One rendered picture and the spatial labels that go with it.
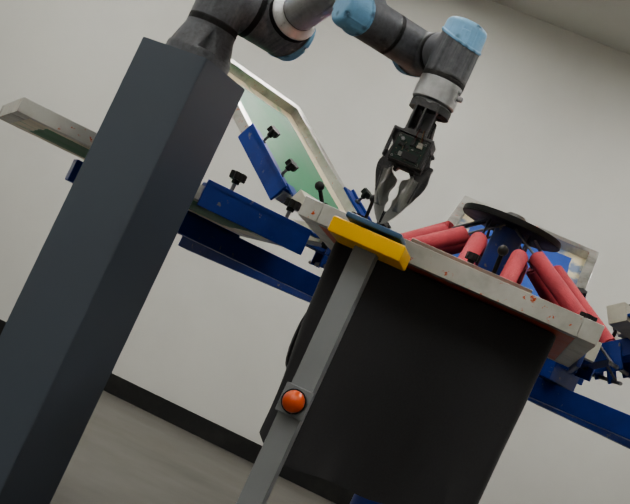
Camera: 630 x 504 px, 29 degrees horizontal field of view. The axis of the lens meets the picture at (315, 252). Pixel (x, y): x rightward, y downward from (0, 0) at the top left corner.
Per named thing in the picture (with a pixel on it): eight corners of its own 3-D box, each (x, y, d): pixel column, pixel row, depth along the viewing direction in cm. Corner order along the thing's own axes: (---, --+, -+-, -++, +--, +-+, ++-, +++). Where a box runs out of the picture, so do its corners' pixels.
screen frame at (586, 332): (596, 345, 214) (605, 326, 214) (297, 214, 224) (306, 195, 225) (568, 367, 291) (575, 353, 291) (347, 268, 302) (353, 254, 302)
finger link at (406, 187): (376, 218, 199) (400, 167, 200) (380, 224, 205) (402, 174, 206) (394, 225, 199) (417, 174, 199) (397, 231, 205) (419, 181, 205)
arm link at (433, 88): (422, 81, 209) (466, 99, 207) (411, 105, 208) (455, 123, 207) (420, 68, 201) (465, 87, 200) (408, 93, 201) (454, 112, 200)
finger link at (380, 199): (359, 210, 200) (383, 159, 201) (363, 216, 206) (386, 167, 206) (376, 218, 199) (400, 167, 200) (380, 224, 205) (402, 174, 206)
